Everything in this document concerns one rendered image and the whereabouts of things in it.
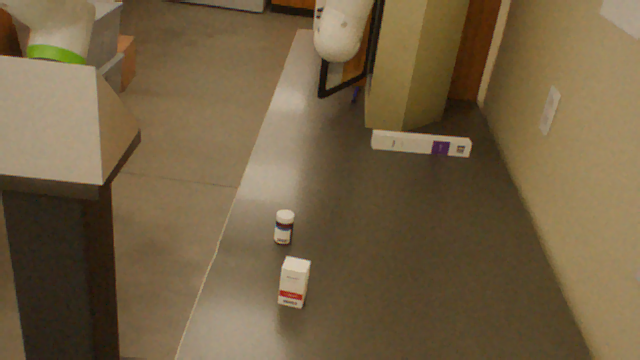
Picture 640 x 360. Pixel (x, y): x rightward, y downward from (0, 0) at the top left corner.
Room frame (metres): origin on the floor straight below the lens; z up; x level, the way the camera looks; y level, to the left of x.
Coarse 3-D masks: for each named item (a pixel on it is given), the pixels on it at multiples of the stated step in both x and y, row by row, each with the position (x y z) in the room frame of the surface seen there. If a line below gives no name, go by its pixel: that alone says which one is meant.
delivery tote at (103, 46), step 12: (96, 0) 3.75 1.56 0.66; (96, 12) 3.50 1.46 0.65; (108, 12) 3.53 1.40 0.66; (24, 24) 3.20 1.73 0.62; (96, 24) 3.36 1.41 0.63; (108, 24) 3.58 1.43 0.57; (24, 36) 3.22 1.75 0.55; (96, 36) 3.40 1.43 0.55; (108, 36) 3.59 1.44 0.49; (24, 48) 3.22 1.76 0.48; (96, 48) 3.40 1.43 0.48; (108, 48) 3.60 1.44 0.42; (96, 60) 3.41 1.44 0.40; (108, 60) 3.61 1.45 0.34
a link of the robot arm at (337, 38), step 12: (324, 12) 1.38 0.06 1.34; (336, 12) 1.35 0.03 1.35; (324, 24) 1.36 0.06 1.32; (336, 24) 1.35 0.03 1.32; (348, 24) 1.35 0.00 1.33; (360, 24) 1.36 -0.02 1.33; (324, 36) 1.35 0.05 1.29; (336, 36) 1.34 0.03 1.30; (348, 36) 1.35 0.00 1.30; (360, 36) 1.37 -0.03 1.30; (324, 48) 1.35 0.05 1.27; (336, 48) 1.34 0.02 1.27; (348, 48) 1.35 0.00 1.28; (336, 60) 1.36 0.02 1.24; (348, 60) 1.38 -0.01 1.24
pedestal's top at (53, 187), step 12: (132, 144) 1.41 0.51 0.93; (120, 168) 1.31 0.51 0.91; (0, 180) 1.16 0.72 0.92; (12, 180) 1.16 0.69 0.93; (24, 180) 1.16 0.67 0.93; (36, 180) 1.16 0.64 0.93; (48, 180) 1.16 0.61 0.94; (60, 180) 1.17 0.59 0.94; (108, 180) 1.23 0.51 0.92; (36, 192) 1.16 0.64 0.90; (48, 192) 1.16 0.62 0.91; (60, 192) 1.16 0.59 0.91; (72, 192) 1.16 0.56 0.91; (84, 192) 1.16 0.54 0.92; (96, 192) 1.16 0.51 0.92
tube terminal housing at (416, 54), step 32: (416, 0) 1.71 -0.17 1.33; (448, 0) 1.77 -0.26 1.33; (384, 32) 1.70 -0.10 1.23; (416, 32) 1.71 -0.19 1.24; (448, 32) 1.80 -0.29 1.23; (384, 64) 1.70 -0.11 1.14; (416, 64) 1.71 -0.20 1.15; (448, 64) 1.82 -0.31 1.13; (384, 96) 1.70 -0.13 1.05; (416, 96) 1.73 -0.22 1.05; (384, 128) 1.70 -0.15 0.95
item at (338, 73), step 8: (368, 16) 1.97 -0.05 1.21; (368, 24) 1.98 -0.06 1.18; (368, 32) 1.99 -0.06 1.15; (360, 48) 1.95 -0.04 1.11; (360, 56) 1.96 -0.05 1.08; (328, 64) 1.77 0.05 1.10; (336, 64) 1.81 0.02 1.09; (344, 64) 1.86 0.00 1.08; (352, 64) 1.91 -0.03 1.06; (360, 64) 1.96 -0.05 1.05; (328, 72) 1.77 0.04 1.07; (336, 72) 1.82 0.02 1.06; (344, 72) 1.87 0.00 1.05; (352, 72) 1.92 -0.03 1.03; (360, 72) 1.97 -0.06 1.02; (320, 80) 1.74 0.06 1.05; (328, 80) 1.78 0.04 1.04; (336, 80) 1.83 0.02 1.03; (344, 80) 1.87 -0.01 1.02; (320, 88) 1.74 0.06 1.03; (328, 88) 1.78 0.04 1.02
